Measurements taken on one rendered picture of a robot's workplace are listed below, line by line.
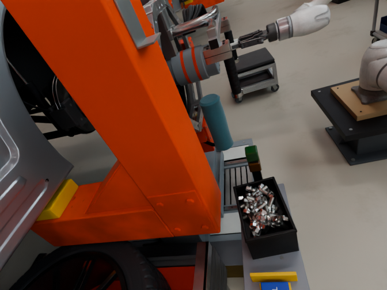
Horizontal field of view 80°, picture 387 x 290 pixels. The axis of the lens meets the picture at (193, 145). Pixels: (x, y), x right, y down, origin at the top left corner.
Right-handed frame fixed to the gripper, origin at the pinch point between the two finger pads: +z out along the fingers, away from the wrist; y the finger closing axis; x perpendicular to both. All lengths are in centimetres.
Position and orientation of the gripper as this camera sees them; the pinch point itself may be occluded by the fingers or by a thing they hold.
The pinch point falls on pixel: (231, 45)
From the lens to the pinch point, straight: 119.9
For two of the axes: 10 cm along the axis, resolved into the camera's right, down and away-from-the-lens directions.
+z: -9.4, 1.9, 2.9
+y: 1.0, -6.4, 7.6
